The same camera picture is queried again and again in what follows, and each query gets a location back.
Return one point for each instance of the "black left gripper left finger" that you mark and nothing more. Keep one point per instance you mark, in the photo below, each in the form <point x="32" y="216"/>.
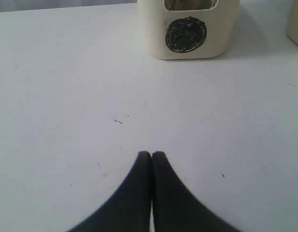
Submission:
<point x="129" y="207"/>

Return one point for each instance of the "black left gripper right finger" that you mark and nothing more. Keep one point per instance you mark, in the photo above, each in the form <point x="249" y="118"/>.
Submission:
<point x="175" y="208"/>

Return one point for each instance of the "large steel bowl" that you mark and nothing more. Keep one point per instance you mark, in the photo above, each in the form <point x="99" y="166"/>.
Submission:
<point x="186" y="5"/>

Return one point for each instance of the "cream bin circle mark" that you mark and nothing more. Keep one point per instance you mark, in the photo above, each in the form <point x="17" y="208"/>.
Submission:
<point x="187" y="34"/>

